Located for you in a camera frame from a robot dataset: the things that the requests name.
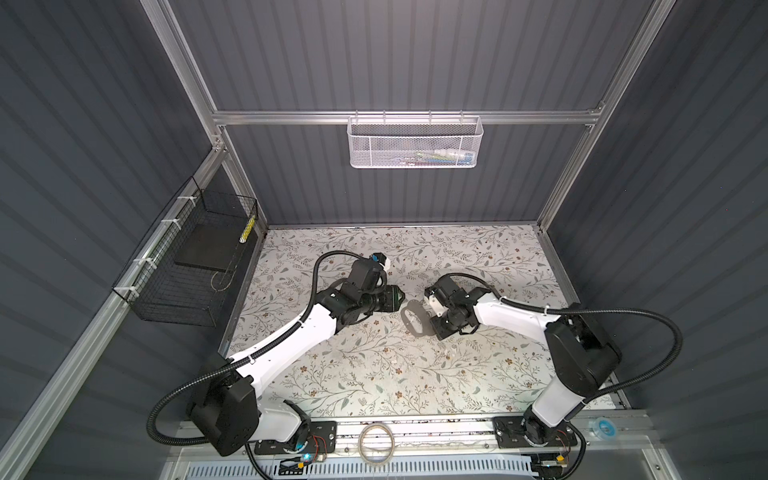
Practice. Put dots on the yellow marker in black basket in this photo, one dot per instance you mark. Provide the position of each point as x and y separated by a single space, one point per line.
243 238

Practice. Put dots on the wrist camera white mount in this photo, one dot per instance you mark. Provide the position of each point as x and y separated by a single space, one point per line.
437 308
382 260

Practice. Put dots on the black pad in basket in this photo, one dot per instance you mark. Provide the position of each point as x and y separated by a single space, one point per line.
210 247

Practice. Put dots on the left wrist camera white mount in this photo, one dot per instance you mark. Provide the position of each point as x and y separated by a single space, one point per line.
382 260

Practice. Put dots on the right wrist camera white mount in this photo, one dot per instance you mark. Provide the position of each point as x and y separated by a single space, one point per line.
437 308

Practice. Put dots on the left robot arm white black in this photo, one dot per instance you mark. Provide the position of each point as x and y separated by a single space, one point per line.
228 410

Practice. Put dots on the black wire basket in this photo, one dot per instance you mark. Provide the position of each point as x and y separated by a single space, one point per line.
158 290

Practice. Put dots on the tape roll clear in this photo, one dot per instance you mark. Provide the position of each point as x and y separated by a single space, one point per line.
376 444

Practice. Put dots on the items in white basket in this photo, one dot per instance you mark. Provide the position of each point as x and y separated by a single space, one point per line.
449 158

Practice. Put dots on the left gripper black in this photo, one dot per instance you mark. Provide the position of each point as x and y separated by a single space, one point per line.
389 298

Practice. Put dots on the blue tape roll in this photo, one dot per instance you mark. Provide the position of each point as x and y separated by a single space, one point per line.
603 428

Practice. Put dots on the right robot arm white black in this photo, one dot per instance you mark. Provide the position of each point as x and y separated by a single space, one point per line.
580 352

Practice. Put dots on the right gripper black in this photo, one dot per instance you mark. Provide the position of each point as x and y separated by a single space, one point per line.
444 324

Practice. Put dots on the white wire mesh basket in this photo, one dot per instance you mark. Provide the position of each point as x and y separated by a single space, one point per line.
374 140

